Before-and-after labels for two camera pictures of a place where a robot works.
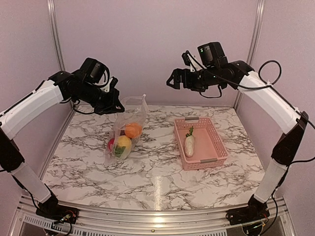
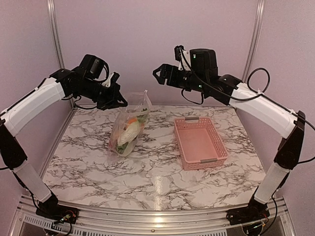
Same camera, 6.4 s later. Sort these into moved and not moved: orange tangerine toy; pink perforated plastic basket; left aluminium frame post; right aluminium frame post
Moved: orange tangerine toy
Not moved: pink perforated plastic basket; left aluminium frame post; right aluminium frame post
